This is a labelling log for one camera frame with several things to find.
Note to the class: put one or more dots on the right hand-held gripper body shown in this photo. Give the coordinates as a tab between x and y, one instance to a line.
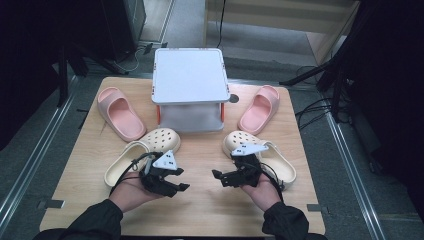
248	171

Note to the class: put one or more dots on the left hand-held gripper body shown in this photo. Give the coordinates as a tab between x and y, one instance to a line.
156	180

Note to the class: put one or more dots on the cream clog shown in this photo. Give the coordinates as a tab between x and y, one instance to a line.
280	165
160	140

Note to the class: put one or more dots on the pink slipper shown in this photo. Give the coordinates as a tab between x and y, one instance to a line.
121	115
260	110

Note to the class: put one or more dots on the white shoe rack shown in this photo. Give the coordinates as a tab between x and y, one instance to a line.
190	75

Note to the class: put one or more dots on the person's right hand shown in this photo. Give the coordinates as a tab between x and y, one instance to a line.
265	195

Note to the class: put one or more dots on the person's left hand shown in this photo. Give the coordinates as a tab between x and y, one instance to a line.
128	193

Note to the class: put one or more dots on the dark round table hole cover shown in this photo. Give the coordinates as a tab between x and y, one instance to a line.
234	98

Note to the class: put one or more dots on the black tape strip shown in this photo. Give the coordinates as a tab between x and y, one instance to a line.
316	208
50	204

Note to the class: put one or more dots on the black metal stand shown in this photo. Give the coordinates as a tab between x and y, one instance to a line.
336	83
62	73

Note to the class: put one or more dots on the black cabinet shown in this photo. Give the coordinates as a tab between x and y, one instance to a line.
123	26

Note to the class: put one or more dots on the wooden cabinet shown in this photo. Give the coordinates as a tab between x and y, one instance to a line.
283	20

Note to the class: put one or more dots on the metal floor rail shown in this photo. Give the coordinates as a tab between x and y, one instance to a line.
36	150
353	173

